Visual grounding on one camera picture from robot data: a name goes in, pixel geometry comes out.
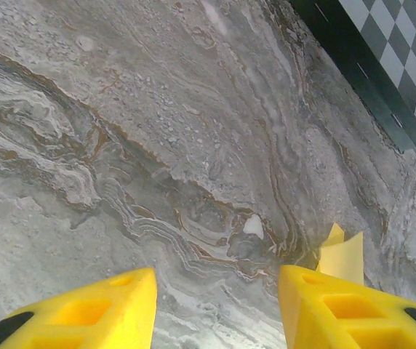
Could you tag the yellow paper sheet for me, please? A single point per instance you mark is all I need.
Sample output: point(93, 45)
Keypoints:
point(342, 258)

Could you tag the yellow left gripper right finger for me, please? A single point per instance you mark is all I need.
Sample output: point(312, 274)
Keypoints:
point(320, 320)

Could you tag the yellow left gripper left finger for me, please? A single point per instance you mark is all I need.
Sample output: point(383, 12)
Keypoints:
point(113, 320)

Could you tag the black grey checkerboard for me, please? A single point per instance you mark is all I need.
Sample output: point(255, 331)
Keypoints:
point(393, 54)

